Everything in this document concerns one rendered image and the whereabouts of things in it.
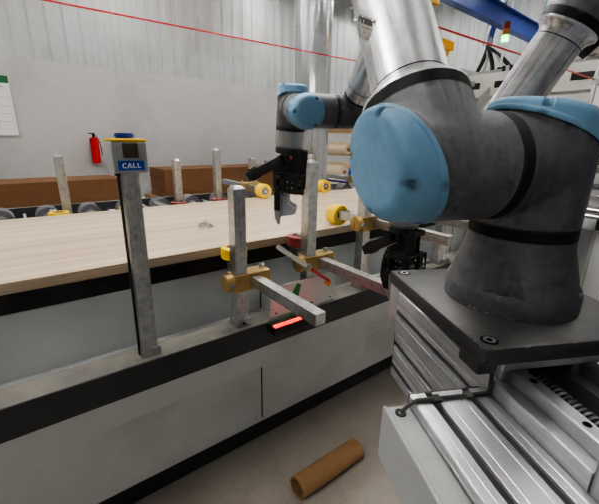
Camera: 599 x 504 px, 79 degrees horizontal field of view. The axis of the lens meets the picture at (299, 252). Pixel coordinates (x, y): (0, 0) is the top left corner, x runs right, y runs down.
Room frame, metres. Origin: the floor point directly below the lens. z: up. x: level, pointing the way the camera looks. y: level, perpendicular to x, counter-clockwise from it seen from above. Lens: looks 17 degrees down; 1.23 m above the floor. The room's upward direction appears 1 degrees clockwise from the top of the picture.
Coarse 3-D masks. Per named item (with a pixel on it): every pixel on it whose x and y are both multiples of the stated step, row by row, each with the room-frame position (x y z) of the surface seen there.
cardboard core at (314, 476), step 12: (348, 444) 1.15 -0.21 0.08; (360, 444) 1.16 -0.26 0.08; (324, 456) 1.10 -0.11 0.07; (336, 456) 1.09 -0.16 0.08; (348, 456) 1.10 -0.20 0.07; (360, 456) 1.13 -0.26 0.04; (312, 468) 1.04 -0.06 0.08; (324, 468) 1.04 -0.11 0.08; (336, 468) 1.06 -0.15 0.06; (300, 480) 0.99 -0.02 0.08; (312, 480) 1.00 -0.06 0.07; (324, 480) 1.02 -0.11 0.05; (300, 492) 1.00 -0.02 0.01; (312, 492) 0.98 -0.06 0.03
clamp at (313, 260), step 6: (318, 252) 1.15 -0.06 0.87; (324, 252) 1.15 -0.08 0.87; (330, 252) 1.15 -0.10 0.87; (300, 258) 1.09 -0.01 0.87; (306, 258) 1.09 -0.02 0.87; (312, 258) 1.10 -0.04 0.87; (318, 258) 1.11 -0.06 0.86; (330, 258) 1.15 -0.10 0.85; (294, 264) 1.10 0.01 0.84; (312, 264) 1.10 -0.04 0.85; (318, 264) 1.11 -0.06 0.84; (300, 270) 1.08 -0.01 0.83
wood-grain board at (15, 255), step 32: (320, 192) 2.35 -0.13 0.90; (352, 192) 2.38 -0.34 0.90; (0, 224) 1.32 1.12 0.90; (32, 224) 1.33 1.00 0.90; (64, 224) 1.34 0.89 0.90; (96, 224) 1.35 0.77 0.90; (160, 224) 1.37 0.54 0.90; (192, 224) 1.39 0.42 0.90; (224, 224) 1.40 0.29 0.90; (256, 224) 1.41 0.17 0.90; (288, 224) 1.42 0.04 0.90; (320, 224) 1.43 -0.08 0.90; (0, 256) 0.96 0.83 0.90; (32, 256) 0.96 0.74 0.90; (64, 256) 0.97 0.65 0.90; (96, 256) 0.97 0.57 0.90; (160, 256) 0.98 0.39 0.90; (192, 256) 1.03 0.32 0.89; (0, 288) 0.76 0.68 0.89; (32, 288) 0.80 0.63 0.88
